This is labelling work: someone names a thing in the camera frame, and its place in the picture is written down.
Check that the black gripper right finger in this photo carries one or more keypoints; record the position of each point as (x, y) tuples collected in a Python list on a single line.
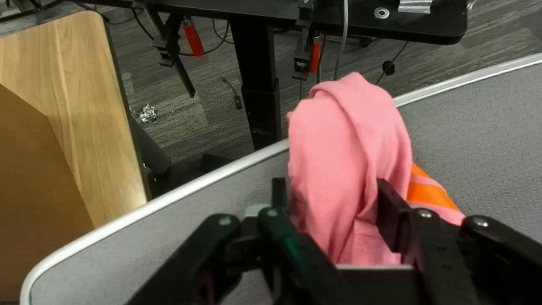
[(393, 218)]

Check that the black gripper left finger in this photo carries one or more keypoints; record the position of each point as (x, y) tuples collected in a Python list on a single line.
[(280, 196)]

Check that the pink t-shirt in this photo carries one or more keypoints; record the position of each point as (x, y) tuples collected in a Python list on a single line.
[(344, 138)]

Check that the grey chair with t-shirts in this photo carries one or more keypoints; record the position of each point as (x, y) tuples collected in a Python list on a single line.
[(219, 242)]

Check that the large cardboard box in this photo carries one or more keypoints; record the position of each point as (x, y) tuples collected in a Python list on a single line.
[(41, 208)]

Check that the black standing desk leg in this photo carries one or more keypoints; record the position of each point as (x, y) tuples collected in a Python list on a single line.
[(254, 50)]

